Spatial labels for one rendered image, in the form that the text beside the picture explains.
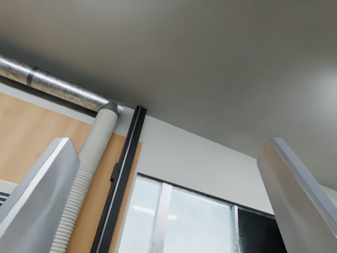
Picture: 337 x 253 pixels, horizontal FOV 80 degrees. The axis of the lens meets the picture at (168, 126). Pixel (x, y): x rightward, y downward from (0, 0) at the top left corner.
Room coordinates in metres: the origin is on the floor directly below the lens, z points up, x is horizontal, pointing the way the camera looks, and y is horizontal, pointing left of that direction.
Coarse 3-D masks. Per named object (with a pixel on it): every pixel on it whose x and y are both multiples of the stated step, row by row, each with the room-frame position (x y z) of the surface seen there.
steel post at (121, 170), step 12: (144, 108) 1.42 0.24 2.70; (132, 120) 1.40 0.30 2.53; (132, 132) 1.39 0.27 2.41; (132, 144) 1.42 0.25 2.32; (120, 156) 1.44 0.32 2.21; (132, 156) 1.43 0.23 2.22; (120, 168) 1.40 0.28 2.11; (120, 180) 1.41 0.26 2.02; (120, 192) 1.42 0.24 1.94; (108, 204) 1.40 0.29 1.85; (120, 204) 1.43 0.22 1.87; (108, 216) 1.39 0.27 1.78; (108, 228) 1.42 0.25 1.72; (96, 240) 1.40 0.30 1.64; (108, 240) 1.42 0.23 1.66; (96, 252) 1.39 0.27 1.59
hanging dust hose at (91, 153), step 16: (112, 112) 1.26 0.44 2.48; (96, 128) 1.24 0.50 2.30; (112, 128) 1.30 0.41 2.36; (96, 144) 1.24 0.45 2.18; (80, 160) 1.23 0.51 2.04; (96, 160) 1.28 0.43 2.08; (80, 176) 1.23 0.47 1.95; (80, 192) 1.25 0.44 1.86; (80, 208) 1.31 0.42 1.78; (64, 224) 1.24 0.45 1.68; (64, 240) 1.27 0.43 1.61
